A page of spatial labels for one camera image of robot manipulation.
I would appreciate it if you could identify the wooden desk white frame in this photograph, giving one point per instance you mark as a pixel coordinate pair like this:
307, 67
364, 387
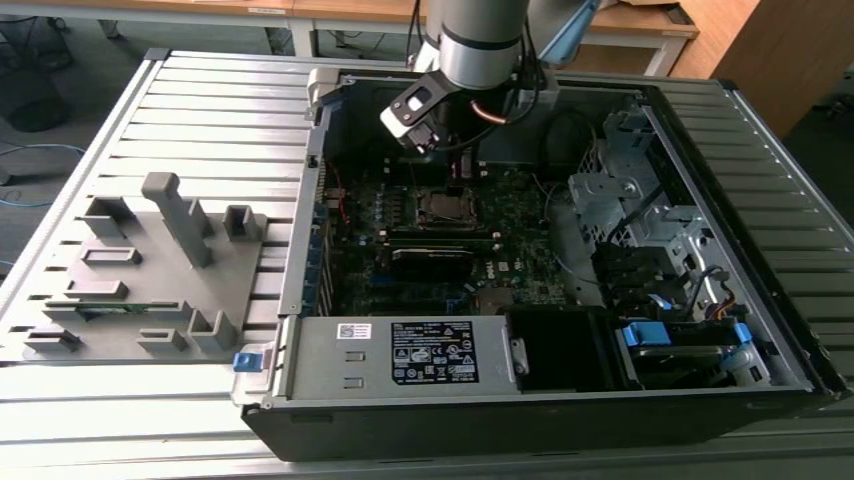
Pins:
633, 25
200, 5

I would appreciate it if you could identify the grey plastic parts rack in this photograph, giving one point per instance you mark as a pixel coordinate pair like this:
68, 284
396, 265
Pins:
166, 280

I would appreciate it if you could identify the green motherboard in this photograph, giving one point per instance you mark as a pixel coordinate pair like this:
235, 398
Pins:
527, 250

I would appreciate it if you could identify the black CPU socket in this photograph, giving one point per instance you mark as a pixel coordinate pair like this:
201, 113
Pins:
449, 226

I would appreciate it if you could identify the wooden cabinet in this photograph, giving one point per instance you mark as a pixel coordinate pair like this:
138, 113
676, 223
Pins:
787, 50

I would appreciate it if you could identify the green RAM stick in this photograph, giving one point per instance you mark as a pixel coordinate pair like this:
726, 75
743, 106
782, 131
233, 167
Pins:
133, 308

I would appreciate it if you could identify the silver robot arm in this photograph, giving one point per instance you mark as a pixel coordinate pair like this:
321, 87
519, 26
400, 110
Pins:
476, 40

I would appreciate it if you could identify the black PC case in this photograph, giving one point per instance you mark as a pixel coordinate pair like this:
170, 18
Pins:
467, 430

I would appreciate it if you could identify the pale blue teach pendant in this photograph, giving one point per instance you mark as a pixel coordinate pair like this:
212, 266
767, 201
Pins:
569, 30

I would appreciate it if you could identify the black graphics card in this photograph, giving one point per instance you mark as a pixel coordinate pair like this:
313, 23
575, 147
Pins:
429, 267

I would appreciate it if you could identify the silver metal drive cage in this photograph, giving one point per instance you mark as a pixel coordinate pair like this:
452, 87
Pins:
600, 187

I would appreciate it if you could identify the brown chipset heatsink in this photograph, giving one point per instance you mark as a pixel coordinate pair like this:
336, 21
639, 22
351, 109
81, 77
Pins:
495, 301

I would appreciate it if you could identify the small white code sticker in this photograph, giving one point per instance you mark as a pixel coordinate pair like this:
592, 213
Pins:
353, 331

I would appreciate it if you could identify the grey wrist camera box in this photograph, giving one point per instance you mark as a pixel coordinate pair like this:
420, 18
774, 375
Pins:
533, 95

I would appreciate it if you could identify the black round floor object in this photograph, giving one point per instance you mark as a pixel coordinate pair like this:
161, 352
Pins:
36, 117

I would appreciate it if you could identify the silver topped CPU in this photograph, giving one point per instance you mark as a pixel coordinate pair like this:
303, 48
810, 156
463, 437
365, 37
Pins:
448, 207

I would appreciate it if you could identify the black RAM slot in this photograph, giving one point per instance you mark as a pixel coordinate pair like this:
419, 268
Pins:
440, 232
440, 241

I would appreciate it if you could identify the black rating label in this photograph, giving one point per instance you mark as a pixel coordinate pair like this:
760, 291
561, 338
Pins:
433, 352

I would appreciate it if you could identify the silver power supply unit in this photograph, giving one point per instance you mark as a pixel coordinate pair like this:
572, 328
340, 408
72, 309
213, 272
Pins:
320, 365

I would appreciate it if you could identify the blue plastic case clip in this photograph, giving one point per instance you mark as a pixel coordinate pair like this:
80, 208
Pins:
245, 362

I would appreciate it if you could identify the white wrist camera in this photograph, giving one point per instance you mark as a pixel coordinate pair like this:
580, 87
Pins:
407, 107

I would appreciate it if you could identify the hard disk in blue carrier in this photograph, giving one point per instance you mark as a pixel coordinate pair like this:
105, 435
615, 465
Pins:
643, 332

